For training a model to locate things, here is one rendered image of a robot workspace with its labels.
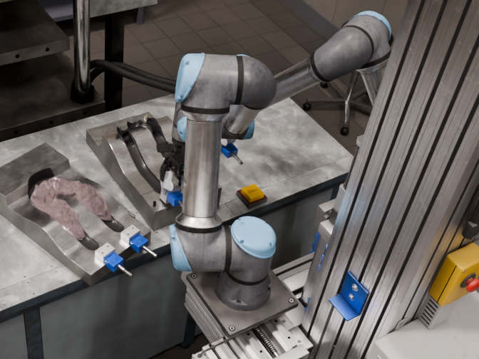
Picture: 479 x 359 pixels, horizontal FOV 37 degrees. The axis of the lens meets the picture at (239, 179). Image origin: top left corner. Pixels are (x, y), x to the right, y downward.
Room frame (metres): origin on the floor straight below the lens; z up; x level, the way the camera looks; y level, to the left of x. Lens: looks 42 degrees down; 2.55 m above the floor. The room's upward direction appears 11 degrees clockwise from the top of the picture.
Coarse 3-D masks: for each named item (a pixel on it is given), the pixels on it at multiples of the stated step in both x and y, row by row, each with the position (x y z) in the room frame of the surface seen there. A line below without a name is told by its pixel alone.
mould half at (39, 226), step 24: (0, 168) 1.65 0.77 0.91; (24, 168) 1.67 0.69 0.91; (0, 192) 1.54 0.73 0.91; (24, 192) 1.59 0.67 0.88; (24, 216) 1.49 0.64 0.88; (48, 216) 1.50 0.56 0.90; (96, 216) 1.55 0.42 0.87; (120, 216) 1.59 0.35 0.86; (48, 240) 1.43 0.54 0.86; (72, 240) 1.44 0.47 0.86; (96, 240) 1.47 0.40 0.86; (120, 240) 1.49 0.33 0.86; (72, 264) 1.37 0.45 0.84; (96, 264) 1.38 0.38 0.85
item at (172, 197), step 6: (174, 186) 1.67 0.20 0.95; (162, 192) 1.66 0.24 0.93; (168, 192) 1.64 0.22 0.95; (174, 192) 1.65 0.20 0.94; (180, 192) 1.66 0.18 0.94; (162, 198) 1.65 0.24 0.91; (168, 198) 1.63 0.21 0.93; (174, 198) 1.62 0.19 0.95; (180, 198) 1.63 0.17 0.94; (174, 204) 1.61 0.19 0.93; (180, 204) 1.61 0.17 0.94
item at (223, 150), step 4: (228, 140) 1.94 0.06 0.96; (232, 140) 1.95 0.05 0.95; (228, 144) 1.94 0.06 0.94; (232, 144) 1.94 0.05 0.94; (224, 148) 1.91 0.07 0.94; (228, 148) 1.92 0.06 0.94; (232, 148) 1.92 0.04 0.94; (236, 148) 1.92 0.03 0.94; (220, 152) 1.92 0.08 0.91; (224, 152) 1.91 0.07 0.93; (228, 152) 1.90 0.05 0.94; (232, 152) 1.91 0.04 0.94; (236, 152) 1.92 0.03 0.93; (228, 156) 1.90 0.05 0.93; (232, 156) 1.91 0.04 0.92; (236, 156) 1.89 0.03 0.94; (240, 160) 1.87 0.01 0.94; (240, 164) 1.86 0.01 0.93
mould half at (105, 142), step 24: (120, 120) 2.06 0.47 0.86; (144, 120) 2.09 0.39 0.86; (168, 120) 2.02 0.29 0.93; (96, 144) 1.91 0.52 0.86; (120, 144) 1.85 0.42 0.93; (144, 144) 1.89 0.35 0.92; (120, 168) 1.77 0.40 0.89; (144, 192) 1.68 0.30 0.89; (144, 216) 1.65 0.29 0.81; (168, 216) 1.64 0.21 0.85
